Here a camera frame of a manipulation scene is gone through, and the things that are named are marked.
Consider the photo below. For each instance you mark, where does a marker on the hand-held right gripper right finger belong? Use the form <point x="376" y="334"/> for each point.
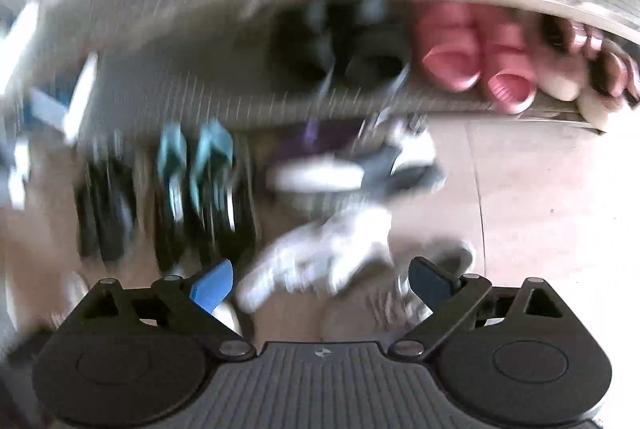
<point x="427" y="279"/>

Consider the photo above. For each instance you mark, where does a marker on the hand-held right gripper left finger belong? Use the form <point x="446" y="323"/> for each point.
<point x="212" y="286"/>

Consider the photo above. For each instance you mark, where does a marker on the white grey sneaker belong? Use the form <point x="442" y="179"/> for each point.
<point x="370" y="304"/>
<point x="310" y="254"/>

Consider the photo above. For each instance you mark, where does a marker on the black teal sneaker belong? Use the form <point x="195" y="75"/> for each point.
<point x="217" y="189"/>
<point x="171" y="189"/>

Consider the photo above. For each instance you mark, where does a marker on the purple slipper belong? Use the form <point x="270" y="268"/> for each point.
<point x="320" y="139"/>

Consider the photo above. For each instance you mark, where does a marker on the pink slipper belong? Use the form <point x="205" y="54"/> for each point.
<point x="450" y="59"/>
<point x="510" y="84"/>

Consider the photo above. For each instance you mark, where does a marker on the white shelf unit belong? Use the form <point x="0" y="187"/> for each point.
<point x="82" y="94"/>

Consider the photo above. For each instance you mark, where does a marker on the beige slipper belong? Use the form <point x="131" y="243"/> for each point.
<point x="610" y="84"/>
<point x="562" y="74"/>

